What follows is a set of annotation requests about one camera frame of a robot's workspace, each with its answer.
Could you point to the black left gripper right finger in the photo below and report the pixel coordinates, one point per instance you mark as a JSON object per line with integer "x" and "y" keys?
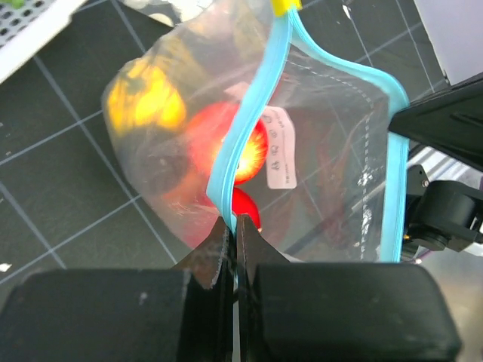
{"x": 337, "y": 311}

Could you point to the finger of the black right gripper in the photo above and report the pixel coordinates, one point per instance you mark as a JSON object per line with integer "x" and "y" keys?
{"x": 449, "y": 121}

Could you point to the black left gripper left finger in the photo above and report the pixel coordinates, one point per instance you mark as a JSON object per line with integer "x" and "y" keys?
{"x": 183, "y": 313}

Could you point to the red yellow toy apple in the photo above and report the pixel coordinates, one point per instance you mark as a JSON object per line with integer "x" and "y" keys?
{"x": 207, "y": 130}

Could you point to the clear zip bag teal zipper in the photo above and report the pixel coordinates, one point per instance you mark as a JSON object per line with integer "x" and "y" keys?
{"x": 332, "y": 187}

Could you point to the yellow zipper slider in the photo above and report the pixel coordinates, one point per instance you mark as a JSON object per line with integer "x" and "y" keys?
{"x": 281, "y": 7}

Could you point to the yellow toy bell pepper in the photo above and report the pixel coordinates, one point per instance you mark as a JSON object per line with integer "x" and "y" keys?
{"x": 141, "y": 95}

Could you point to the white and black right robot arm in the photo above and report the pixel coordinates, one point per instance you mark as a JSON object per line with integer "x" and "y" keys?
{"x": 443, "y": 213}

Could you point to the black grid cutting mat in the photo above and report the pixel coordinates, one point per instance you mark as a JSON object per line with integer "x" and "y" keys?
{"x": 64, "y": 201}

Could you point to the white plastic basket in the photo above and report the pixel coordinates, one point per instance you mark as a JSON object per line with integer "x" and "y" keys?
{"x": 27, "y": 26}

